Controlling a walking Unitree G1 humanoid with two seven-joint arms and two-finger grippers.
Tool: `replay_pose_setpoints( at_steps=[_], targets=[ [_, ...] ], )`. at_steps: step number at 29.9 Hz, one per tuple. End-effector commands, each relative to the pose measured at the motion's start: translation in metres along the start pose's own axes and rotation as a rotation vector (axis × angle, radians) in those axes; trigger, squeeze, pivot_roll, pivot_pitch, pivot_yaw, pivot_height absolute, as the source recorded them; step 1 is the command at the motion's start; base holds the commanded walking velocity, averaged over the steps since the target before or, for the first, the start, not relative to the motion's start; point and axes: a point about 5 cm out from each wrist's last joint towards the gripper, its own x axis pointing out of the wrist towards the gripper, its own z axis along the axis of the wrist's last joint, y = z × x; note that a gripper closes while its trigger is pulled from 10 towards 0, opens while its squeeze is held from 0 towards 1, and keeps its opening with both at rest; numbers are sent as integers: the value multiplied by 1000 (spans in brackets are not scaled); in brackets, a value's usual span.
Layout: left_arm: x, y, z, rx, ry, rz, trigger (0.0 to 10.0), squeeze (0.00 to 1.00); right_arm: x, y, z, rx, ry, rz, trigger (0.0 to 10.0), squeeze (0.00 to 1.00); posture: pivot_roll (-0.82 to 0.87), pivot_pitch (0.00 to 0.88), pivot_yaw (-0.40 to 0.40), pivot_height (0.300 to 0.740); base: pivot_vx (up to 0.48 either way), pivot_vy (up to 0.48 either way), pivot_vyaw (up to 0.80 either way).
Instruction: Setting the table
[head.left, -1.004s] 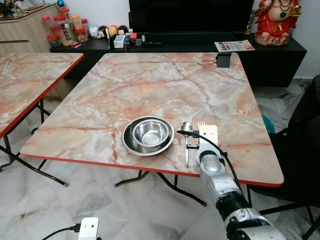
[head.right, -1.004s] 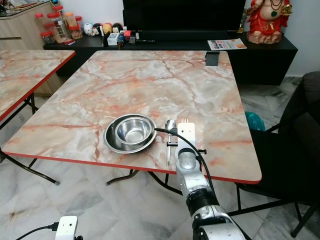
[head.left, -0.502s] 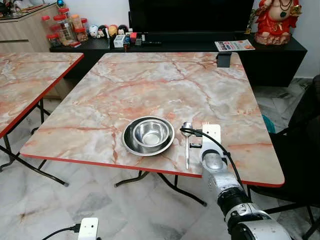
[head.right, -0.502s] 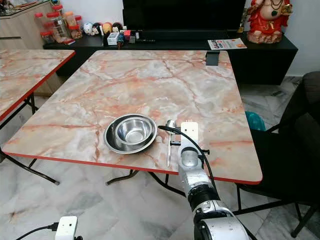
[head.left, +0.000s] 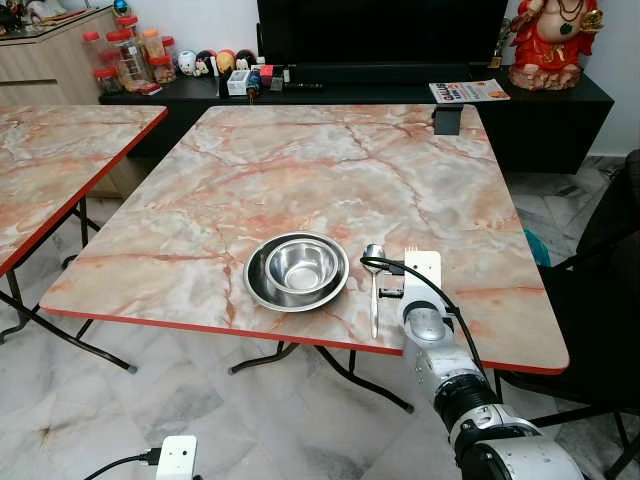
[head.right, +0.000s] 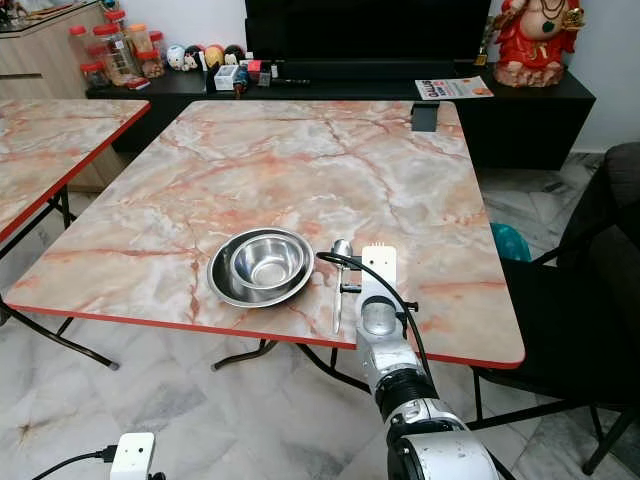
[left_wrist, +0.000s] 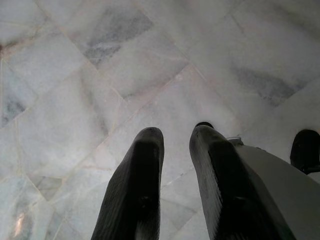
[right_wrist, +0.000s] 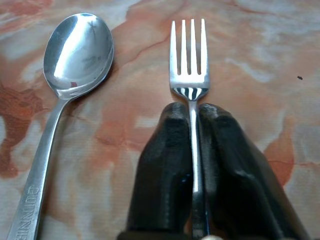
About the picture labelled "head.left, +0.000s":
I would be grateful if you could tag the light wooden drawer cabinet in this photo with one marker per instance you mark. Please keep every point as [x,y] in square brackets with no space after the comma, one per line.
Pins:
[45,60]

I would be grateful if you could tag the large clear jar red lid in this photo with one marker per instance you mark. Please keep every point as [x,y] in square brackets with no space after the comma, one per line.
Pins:
[125,58]

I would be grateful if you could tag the marble pattern folding table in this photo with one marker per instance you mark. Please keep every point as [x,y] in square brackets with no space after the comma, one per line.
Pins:
[50,160]
[330,180]

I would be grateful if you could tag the black chair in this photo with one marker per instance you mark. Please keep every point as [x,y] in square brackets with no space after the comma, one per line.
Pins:
[600,300]

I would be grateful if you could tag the round steel plate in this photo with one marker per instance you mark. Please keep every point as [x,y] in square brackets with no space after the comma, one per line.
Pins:
[255,285]

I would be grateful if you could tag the white round doll figurine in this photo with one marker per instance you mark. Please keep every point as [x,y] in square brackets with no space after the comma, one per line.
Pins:
[187,63]

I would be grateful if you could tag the yellow round doll figurine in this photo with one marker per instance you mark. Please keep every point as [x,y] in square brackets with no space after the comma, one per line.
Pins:
[226,62]

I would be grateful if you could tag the orange filled jar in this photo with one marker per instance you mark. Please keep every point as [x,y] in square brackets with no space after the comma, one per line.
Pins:
[152,45]

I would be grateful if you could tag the teal plastic bag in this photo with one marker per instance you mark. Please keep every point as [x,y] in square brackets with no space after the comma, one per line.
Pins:
[536,250]

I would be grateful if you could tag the red laughing buddha statue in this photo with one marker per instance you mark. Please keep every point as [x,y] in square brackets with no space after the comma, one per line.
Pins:
[555,45]

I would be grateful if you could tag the silver metal spoon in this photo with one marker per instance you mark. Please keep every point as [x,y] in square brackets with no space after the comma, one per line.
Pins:
[374,300]

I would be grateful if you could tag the orange printed leaflet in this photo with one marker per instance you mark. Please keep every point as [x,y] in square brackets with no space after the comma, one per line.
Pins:
[470,92]

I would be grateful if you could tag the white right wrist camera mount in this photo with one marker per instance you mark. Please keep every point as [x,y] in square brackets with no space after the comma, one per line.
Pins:
[423,275]

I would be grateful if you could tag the black flat television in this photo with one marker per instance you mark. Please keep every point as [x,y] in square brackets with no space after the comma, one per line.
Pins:
[380,35]

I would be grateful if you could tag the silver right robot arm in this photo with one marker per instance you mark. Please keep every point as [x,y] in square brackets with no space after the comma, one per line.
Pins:
[430,325]

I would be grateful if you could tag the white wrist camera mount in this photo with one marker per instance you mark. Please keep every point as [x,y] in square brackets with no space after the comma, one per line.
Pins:
[423,275]
[178,458]

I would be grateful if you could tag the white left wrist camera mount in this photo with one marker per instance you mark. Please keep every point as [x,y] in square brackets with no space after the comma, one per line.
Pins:
[178,458]

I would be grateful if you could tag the small dark grey stand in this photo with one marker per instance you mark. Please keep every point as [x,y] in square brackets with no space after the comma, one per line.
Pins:
[447,120]

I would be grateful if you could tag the round steel bowl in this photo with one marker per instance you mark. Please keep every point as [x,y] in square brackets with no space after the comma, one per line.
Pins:
[302,266]

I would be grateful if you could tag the small white box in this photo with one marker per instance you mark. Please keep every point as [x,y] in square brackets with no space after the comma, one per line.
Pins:
[238,83]

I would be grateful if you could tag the slim clear jar red lid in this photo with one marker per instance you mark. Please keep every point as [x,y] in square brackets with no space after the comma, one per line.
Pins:
[93,50]

